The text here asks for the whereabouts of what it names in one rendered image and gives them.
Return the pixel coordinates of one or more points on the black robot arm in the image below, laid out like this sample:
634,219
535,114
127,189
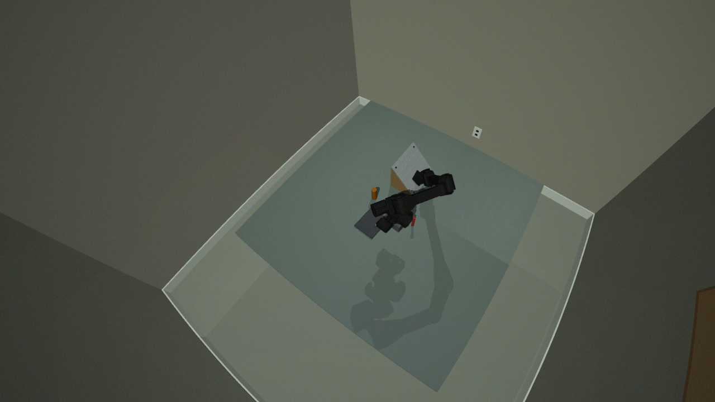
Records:
399,205

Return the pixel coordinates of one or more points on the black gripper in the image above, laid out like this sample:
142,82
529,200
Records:
386,223

